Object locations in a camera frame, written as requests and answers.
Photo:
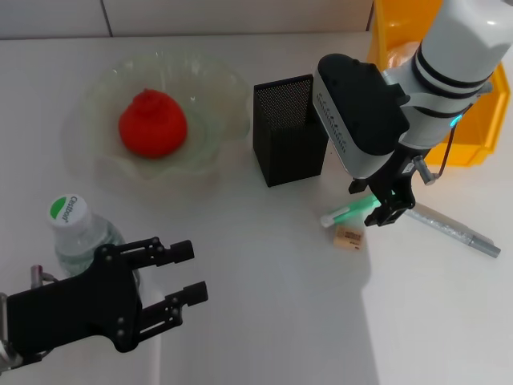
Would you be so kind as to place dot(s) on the green pen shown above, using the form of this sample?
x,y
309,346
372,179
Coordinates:
x,y
348,212

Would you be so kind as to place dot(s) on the silver glitter pen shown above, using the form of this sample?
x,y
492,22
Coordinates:
x,y
453,232

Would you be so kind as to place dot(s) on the clear green-label water bottle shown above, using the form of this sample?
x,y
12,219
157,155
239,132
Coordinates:
x,y
76,236

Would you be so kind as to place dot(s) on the white paper ball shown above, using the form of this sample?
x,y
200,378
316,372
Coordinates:
x,y
401,54

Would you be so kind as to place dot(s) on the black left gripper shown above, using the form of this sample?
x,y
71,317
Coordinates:
x,y
76,313

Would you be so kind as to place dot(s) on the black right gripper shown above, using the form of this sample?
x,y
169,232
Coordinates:
x,y
397,180

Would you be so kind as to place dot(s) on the yellow plastic bin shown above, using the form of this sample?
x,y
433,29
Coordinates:
x,y
481,132

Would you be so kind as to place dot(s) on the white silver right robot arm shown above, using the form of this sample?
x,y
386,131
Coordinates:
x,y
453,68

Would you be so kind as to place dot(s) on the black mesh pen holder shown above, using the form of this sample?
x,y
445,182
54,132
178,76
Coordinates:
x,y
288,152

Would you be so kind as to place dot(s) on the red-orange fruit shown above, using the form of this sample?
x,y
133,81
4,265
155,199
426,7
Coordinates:
x,y
154,126

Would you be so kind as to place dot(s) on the green glass fruit plate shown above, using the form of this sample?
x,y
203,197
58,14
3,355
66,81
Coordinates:
x,y
212,132

